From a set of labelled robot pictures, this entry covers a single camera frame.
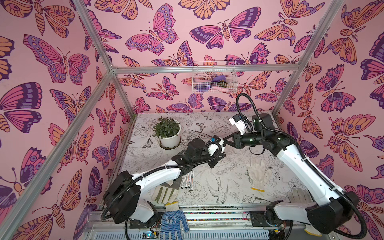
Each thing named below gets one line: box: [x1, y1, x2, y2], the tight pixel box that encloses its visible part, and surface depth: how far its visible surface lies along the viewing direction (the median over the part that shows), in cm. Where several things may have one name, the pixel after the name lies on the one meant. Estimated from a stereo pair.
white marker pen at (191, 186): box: [190, 169, 195, 191], surface depth 87 cm
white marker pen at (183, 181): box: [181, 175, 186, 189], surface depth 87 cm
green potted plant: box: [153, 116, 180, 139], surface depth 91 cm
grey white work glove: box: [147, 177, 183, 212], surface depth 83 cm
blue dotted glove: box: [160, 201, 190, 240], surface depth 74 cm
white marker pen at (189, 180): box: [187, 171, 192, 189], surface depth 87 cm
